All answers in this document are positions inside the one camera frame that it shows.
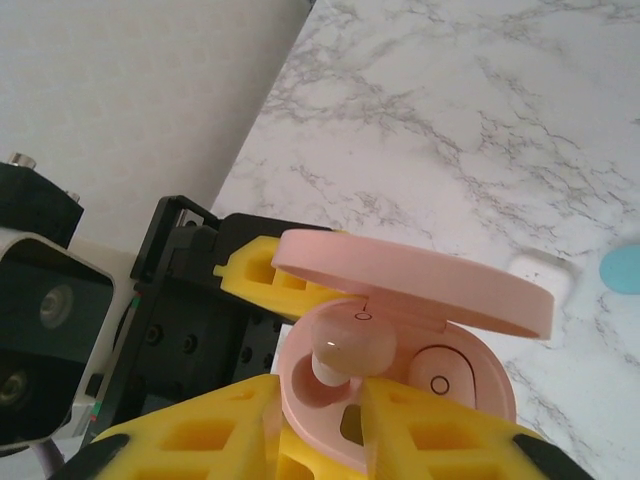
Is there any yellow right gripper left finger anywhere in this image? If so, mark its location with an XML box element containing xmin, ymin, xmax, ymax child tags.
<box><xmin>52</xmin><ymin>373</ymin><xmax>284</xmax><ymax>480</ymax></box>

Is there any white earbud charging case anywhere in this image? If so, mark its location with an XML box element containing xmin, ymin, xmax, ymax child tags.
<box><xmin>509</xmin><ymin>252</ymin><xmax>576</xmax><ymax>306</ymax></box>

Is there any pink earbud charging case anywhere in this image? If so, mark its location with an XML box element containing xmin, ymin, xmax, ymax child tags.
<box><xmin>269</xmin><ymin>228</ymin><xmax>556</xmax><ymax>476</ymax></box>

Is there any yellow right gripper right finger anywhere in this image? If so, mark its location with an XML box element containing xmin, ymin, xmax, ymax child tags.
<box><xmin>359</xmin><ymin>376</ymin><xmax>604</xmax><ymax>480</ymax></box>

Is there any teal earbud charging case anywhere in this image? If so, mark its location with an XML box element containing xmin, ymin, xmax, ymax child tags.
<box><xmin>598</xmin><ymin>243</ymin><xmax>640</xmax><ymax>296</ymax></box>

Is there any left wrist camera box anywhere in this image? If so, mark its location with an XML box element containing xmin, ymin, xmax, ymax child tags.
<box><xmin>0</xmin><ymin>232</ymin><xmax>139</xmax><ymax>446</ymax></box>

